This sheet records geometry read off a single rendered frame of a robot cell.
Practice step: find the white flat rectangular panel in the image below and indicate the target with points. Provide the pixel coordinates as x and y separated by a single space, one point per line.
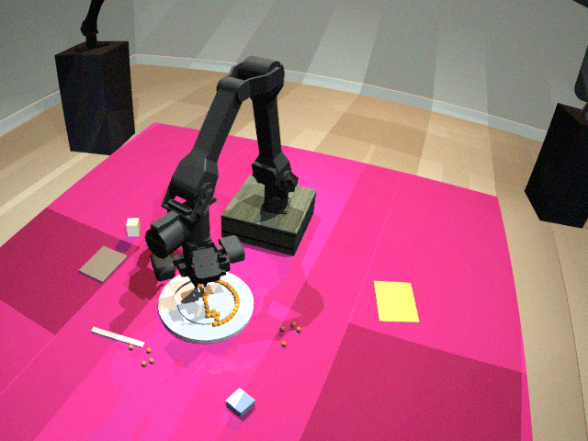
103 263

